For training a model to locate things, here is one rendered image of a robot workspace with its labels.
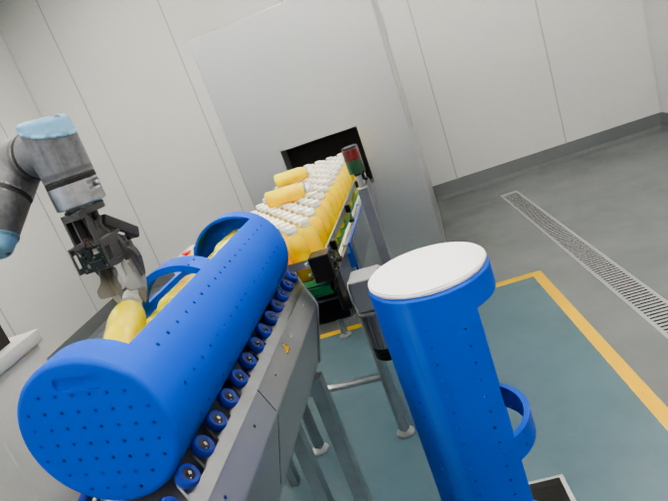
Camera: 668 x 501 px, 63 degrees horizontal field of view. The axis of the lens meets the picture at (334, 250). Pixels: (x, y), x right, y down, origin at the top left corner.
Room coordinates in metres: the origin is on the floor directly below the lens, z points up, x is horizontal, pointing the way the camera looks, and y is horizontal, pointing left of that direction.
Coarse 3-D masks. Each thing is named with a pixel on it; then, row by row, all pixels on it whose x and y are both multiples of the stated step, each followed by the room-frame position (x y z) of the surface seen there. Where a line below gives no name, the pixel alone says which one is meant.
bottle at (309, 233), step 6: (300, 228) 1.84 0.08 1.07; (306, 228) 1.82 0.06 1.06; (312, 228) 1.83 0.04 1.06; (306, 234) 1.81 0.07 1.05; (312, 234) 1.82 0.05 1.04; (318, 234) 1.84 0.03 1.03; (306, 240) 1.81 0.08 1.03; (312, 240) 1.81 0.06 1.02; (318, 240) 1.82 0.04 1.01; (312, 246) 1.81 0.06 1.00; (318, 246) 1.82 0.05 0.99
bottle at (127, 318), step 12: (120, 300) 1.03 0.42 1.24; (132, 300) 1.01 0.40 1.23; (120, 312) 0.97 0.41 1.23; (132, 312) 0.98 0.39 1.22; (144, 312) 1.01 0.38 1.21; (108, 324) 0.96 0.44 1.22; (120, 324) 0.95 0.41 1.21; (132, 324) 0.96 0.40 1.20; (144, 324) 0.98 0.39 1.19; (108, 336) 0.93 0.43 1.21; (120, 336) 0.93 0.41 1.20; (132, 336) 0.94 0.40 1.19
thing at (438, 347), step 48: (480, 288) 1.05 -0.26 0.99; (384, 336) 1.15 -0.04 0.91; (432, 336) 1.03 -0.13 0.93; (480, 336) 1.03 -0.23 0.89; (432, 384) 1.05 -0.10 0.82; (480, 384) 1.02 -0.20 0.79; (432, 432) 1.08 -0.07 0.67; (480, 432) 1.02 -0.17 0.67; (528, 432) 1.06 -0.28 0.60; (480, 480) 1.03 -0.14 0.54
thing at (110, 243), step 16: (96, 208) 1.01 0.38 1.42; (64, 224) 0.98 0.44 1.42; (80, 224) 0.99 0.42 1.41; (96, 224) 1.02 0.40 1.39; (80, 240) 0.98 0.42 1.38; (96, 240) 0.99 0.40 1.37; (112, 240) 1.00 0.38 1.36; (80, 256) 0.98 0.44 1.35; (96, 256) 0.98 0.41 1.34; (112, 256) 0.99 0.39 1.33; (80, 272) 0.99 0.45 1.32
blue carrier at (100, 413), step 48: (240, 240) 1.41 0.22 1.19; (192, 288) 1.09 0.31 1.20; (240, 288) 1.20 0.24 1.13; (144, 336) 0.89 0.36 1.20; (192, 336) 0.95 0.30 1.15; (240, 336) 1.11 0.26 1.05; (48, 384) 0.82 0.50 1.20; (96, 384) 0.80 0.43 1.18; (144, 384) 0.79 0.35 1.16; (192, 384) 0.87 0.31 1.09; (48, 432) 0.83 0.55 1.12; (96, 432) 0.81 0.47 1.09; (144, 432) 0.79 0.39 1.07; (192, 432) 0.84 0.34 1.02; (96, 480) 0.82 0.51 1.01; (144, 480) 0.80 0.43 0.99
